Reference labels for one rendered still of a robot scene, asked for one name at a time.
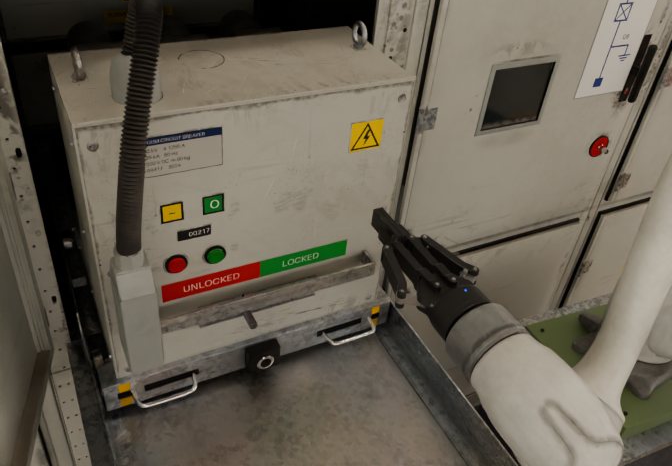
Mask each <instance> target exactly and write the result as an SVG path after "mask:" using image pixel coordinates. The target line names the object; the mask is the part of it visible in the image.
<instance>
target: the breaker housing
mask: <svg viewBox="0 0 672 466"><path fill-rule="evenodd" d="M353 44H354V42H353V40H352V29H351V28H350V27H348V26H341V27H331V28H320V29H309V30H299V31H288V32H277V33H267V34H256V35H246V36H235V37H224V38H214V39H203V40H193V41H182V42H171V43H161V44H158V45H159V46H160V48H158V50H159V53H157V54H158V55H159V57H157V58H156V59H157V60H158V62H156V64H157V65H158V66H157V68H158V70H159V73H160V85H161V98H160V99H159V100H158V101H157V102H155V103H153V104H150V105H151V106H152V107H151V108H149V110H150V111H151V112H150V113H148V114H149V115H150V117H148V118H152V117H159V116H166V115H173V114H180V113H187V112H194V111H202V110H209V109H216V108H223V107H230V106H237V105H244V104H251V103H258V102H265V101H272V100H279V99H286V98H293V97H300V96H308V95H315V94H322V93H329V92H336V91H343V90H350V89H357V88H364V87H371V86H378V85H385V84H392V83H399V82H407V81H414V85H413V91H412V96H411V102H410V108H409V113H408V119H407V124H406V130H405V136H404V141H403V147H402V153H401V158H400V164H399V169H398V175H397V181H396V186H395V192H394V198H395V193H396V187H397V182H398V176H399V171H400V165H401V159H402V154H403V148H404V143H405V137H406V131H407V126H408V120H409V115H410V109H411V103H412V98H413V92H414V87H415V81H416V76H415V75H414V74H413V73H411V74H409V73H408V72H406V71H405V70H404V69H403V68H401V67H400V66H399V65H397V64H396V63H395V62H394V61H392V60H391V59H390V58H388V57H387V56H386V55H385V54H383V53H382V52H381V51H379V50H378V49H377V48H376V47H374V46H373V45H372V44H370V43H369V42H368V41H367V42H366V44H365V46H364V47H363V49H360V50H357V49H354V48H353ZM121 50H122V49H121V47H118V48H108V49H97V50H87V51H79V53H80V56H81V61H82V66H83V72H85V73H86V77H87V78H86V79H85V80H84V81H75V80H73V79H72V74H73V73H74V68H73V64H72V59H71V52H65V53H55V54H47V59H48V64H49V70H50V75H51V80H52V91H53V92H54V96H55V101H56V106H57V111H58V117H59V122H60V127H61V132H62V138H63V143H64V148H65V153H66V158H67V164H68V169H69V174H70V179H71V185H72V190H73V195H74V200H75V206H76V211H77V216H78V221H79V226H80V232H81V237H82V241H81V237H80V234H79V230H78V227H77V223H76V220H75V216H74V213H73V210H72V206H71V203H70V199H69V196H68V192H67V189H66V185H65V183H63V184H64V188H65V192H66V195H67V199H68V202H69V206H70V209H71V213H72V216H73V220H74V223H75V227H76V231H77V237H78V242H79V246H78V247H79V250H80V252H81V256H82V259H83V263H84V266H85V270H86V274H87V277H88V281H89V284H90V288H91V293H92V295H93V298H94V302H95V305H96V309H97V313H98V316H99V320H100V323H101V327H102V330H103V334H104V337H105V341H106V344H107V348H108V352H109V357H110V359H111V362H112V364H113V367H114V371H115V374H116V378H117V379H118V378H119V377H118V372H117V366H116V361H115V355H114V349H113V344H112V338H111V332H110V327H109V321H108V315H107V310H106V304H105V298H104V293H103V287H102V281H101V276H100V270H99V264H98V259H97V253H96V247H95V242H94V236H93V230H92V225H91V219H90V213H89V208H88V202H87V196H86V191H85V185H84V179H83V174H82V168H81V162H80V157H79V151H78V145H77V140H76V134H75V128H81V127H88V126H96V125H103V124H110V123H117V122H122V121H123V120H125V118H124V117H123V116H124V115H126V114H125V113H124V111H126V109H125V108H124V107H125V105H121V104H119V103H117V102H115V101H114V100H113V99H112V92H111V85H110V77H109V73H110V66H111V60H112V57H113V56H115V55H116V54H117V53H119V52H120V51H121ZM394 198H393V203H392V209H391V215H392V210H393V204H394ZM391 215H390V216H391ZM82 242H83V244H82Z"/></svg>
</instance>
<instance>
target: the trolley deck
mask: <svg viewBox="0 0 672 466"><path fill-rule="evenodd" d="M66 349H67V353H68V358H69V363H70V367H71V372H72V376H73V381H74V386H75V390H76V395H77V400H78V404H79V409H80V414H81V418H82V423H83V428H84V432H85V437H86V442H87V446H88V451H89V455H90V460H91V465H92V466H111V463H110V459H109V455H108V451H107V446H106V442H105V438H104V434H103V430H102V426H101V421H100V417H99V413H98V409H97V405H96V401H95V397H94V392H93V388H92V384H91V380H90V376H89V372H88V367H87V363H86V359H85V355H84V351H83V347H82V342H81V341H79V342H75V343H71V344H68V345H67V343H66ZM124 411H125V414H126V418H127V421H128V425H129V429H130V432H131V436H132V439H133V443H134V447H135V450H136V454H137V457H138V461H139V465H140V466H467V464H466V463H465V461H464V460H463V459H462V457H461V456H460V454H459V453H458V451H457V450H456V449H455V447H454V446H453V444H452V443H451V442H450V440H449V439H448V437H447V436H446V434H445V433H444V432H443V430H442V429H441V427H440V426H439V424H438V423H437V422H436V420H435V419H434V417H433V416H432V415H431V413H430V412H429V410H428V409H427V407H426V406H425V405H424V403H423V402H422V400H421V399H420V397H419V396H418V395H417V393H416V392H415V390H414V389H413V387H412V386H411V385H410V383H409V382H408V380H407V379H406V378H405V376H404V375H403V373H402V372H401V370H400V369H399V368H398V366H397V365H396V363H395V362H394V360H393V359H392V358H391V356H390V355H389V353H388V352H387V350H386V349H385V348H384V346H383V345H382V343H381V342H380V341H379V339H378V338H377V336H376V335H375V333H374V334H372V335H369V336H366V337H363V338H361V339H358V340H354V341H351V342H348V343H345V344H342V345H338V346H333V345H331V344H329V343H328V342H327V341H326V342H323V343H320V344H316V345H313V346H310V347H307V348H304V349H301V350H298V351H295V352H292V353H288V354H285V355H282V356H280V363H279V365H276V366H273V367H270V368H266V369H263V370H260V371H257V372H254V373H251V374H249V373H248V371H247V369H246V367H245V368H242V369H239V370H236V371H233V372H229V373H226V374H223V375H220V376H217V377H214V378H211V379H208V380H205V381H201V382H198V387H197V389H196V391H195V392H193V393H192V394H189V395H186V396H183V397H180V398H178V399H175V400H172V401H169V402H165V403H162V404H159V405H156V406H152V407H149V408H141V407H139V406H138V405H137V404H136V403H135V404H130V405H127V406H124Z"/></svg>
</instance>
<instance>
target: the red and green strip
mask: <svg viewBox="0 0 672 466"><path fill-rule="evenodd" d="M346 246H347V240H343V241H339V242H335V243H331V244H327V245H323V246H319V247H315V248H311V249H307V250H303V251H299V252H295V253H291V254H287V255H283V256H279V257H275V258H271V259H267V260H263V261H259V262H255V263H251V264H247V265H243V266H239V267H236V268H232V269H228V270H224V271H220V272H216V273H212V274H208V275H204V276H200V277H196V278H192V279H188V280H184V281H180V282H176V283H172V284H168V285H164V286H161V289H162V299H163V303H164V302H168V301H171V300H175V299H179V298H183V297H187V296H190V295H194V294H198V293H202V292H206V291H210V290H213V289H217V288H221V287H225V286H229V285H232V284H236V283H240V282H244V281H248V280H251V279H255V278H259V277H263V276H267V275H270V274H274V273H278V272H282V271H286V270H289V269H293V268H297V267H301V266H305V265H308V264H312V263H316V262H320V261H324V260H328V259H331V258H335V257H339V256H343V255H345V254H346Z"/></svg>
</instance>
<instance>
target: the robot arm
mask: <svg viewBox="0 0 672 466"><path fill-rule="evenodd" d="M371 225H372V227H373V228H374V229H375V230H376V231H377V233H378V239H379V240H380V241H381V243H382V244H383V245H384V246H383V247H382V253H381V259H380V261H381V263H382V265H383V268H384V270H385V272H386V275H387V277H388V279H389V282H390V284H391V287H392V289H393V291H394V294H395V307H396V308H399V309H402V308H403V307H404V304H406V305H413V306H416V307H417V309H418V310H419V311H420V312H422V313H424V314H426V315H427V316H428V318H429V320H430V322H431V324H432V326H433V327H434V329H435V330H436V331H437V332H438V334H439V335H440V336H441V337H442V339H443V340H444V341H445V342H446V343H445V350H446V352H447V354H448V355H449V357H450V358H451V359H452V360H453V362H454V363H455V364H456V366H457V367H458V368H459V369H460V371H461V372H462V373H463V374H464V376H465V378H466V380H467V381H468V382H469V383H470V384H471V385H472V386H473V388H474V389H475V391H476V392H477V394H478V396H479V399H480V402H481V404H482V407H483V408H484V410H485V411H486V413H487V415H488V418H489V419H490V421H491V423H492V424H493V426H494V427H495V429H496V430H497V432H498V433H499V434H500V436H501V437H502V438H503V440H504V441H505V442H506V443H507V445H508V446H509V447H510V448H511V450H512V451H513V453H514V455H515V457H516V459H517V460H518V462H519V463H520V465H521V466H618V465H619V463H620V461H621V459H622V456H623V452H624V445H623V442H622V439H621V436H620V431H621V429H622V426H623V424H624V422H625V417H624V415H623V413H622V409H621V406H620V398H621V394H622V391H623V388H624V386H626V387H628V388H629V389H630V390H631V392H632V393H633V394H634V395H635V396H636V397H638V398H640V399H643V400H647V399H649V397H650V395H651V393H652V392H653V391H654V390H655V389H657V388H658V387H659V386H661V385H662V384H664V383H665V382H666V381H668V380H669V379H671V378H672V152H671V155H670V157H669V159H668V161H667V163H666V165H665V167H664V169H663V171H662V173H661V175H660V178H659V180H658V182H657V184H656V186H655V189H654V191H653V193H652V196H651V198H650V201H649V203H648V205H647V208H646V210H645V213H644V216H643V218H642V221H641V224H640V226H639V229H638V231H637V234H636V237H635V240H634V242H633V245H632V248H631V250H630V253H629V256H628V258H627V261H626V264H625V266H624V269H623V272H622V275H621V276H620V278H619V280H618V282H617V284H616V286H615V288H614V290H613V292H612V294H611V297H610V299H609V302H608V304H607V307H606V310H605V314H604V317H603V318H601V317H599V316H597V315H595V314H593V313H591V312H589V311H583V312H582V314H580V315H579V317H578V320H579V321H580V322H581V324H583V326H584V327H585V328H586V329H587V330H588V331H589V332H590V334H589V335H587V336H585V337H581V338H576V339H575V340H574V341H573V343H572V348H573V349H574V350H575V351H576V352H578V353H580V354H582V355H584V357H583V358H582V359H581V360H580V361H579V362H578V363H577V364H576V365H575V366H574V367H572V368H571V367H570V366H569V365H568V364H567V363H566V362H565V361H564V360H563V359H561V358H560V357H559V356H558V355H557V354H556V353H555V352H554V351H552V350H551V349H550V348H548V347H546V346H544V345H542V344H541V343H539V342H538V341H537V340H535V339H534V338H533V337H532V336H531V335H530V333H529V332H528V331H527V330H526V329H525V328H524V327H522V326H521V325H520V324H519V322H518V321H517V320H516V319H515V318H514V317H513V316H512V315H511V314H510V313H509V312H508V311H507V310H506V309H505V308H504V307H503V306H502V305H500V304H497V303H492V302H491V301H490V300H489V299H488V298H487V297H486V296H485V295H484V294H483V293H482V291H481V290H480V289H479V288H478V287H476V286H474V285H475V284H476V281H477V277H478V274H479V271H480V270H479V268H477V267H475V266H473V265H470V264H468V263H466V262H464V261H462V260H461V259H460V258H458V257H457V256H455V255H454V254H453V253H451V252H450V251H449V250H447V249H446V248H444V247H443V246H442V245H440V244H439V243H437V242H436V241H435V240H433V239H432V238H430V237H429V236H428V235H425V234H423V235H421V237H415V236H414V235H411V234H410V233H409V232H408V231H407V230H406V229H405V228H404V227H403V225H401V224H397V223H396V222H395V221H394V220H393V219H392V218H391V216H390V215H389V214H388V213H387V212H386V211H385V210H384V209H383V207H381V208H377V209H373V215H372V222H371ZM427 245H428V246H429V248H427ZM402 271H403V272H404V273H405V275H406V276H407V277H408V278H409V279H410V281H411V282H412V283H413V285H414V289H415V290H416V291H417V294H416V295H414V294H413V292H412V290H411V287H410V286H407V281H406V279H405V277H404V274H403V272H402Z"/></svg>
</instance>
